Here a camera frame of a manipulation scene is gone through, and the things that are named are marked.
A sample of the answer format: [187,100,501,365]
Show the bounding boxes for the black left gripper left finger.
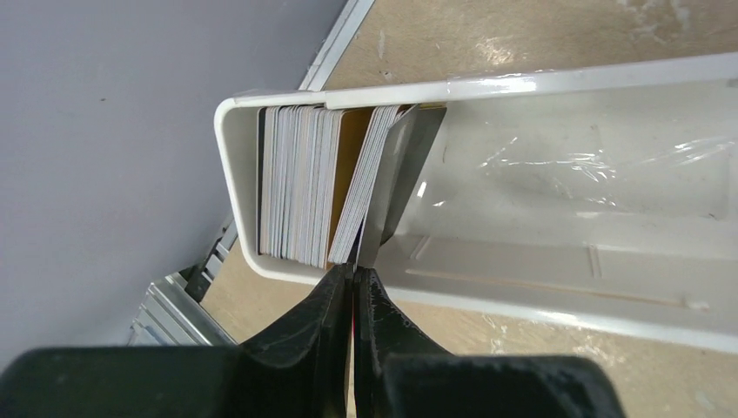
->
[1,266,352,417]

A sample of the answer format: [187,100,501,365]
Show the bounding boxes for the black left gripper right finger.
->
[353,267,625,417]

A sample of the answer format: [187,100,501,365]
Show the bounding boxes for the silver cards in tray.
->
[255,104,419,268]

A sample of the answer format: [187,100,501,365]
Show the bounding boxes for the white plastic tray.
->
[213,53,737,353]

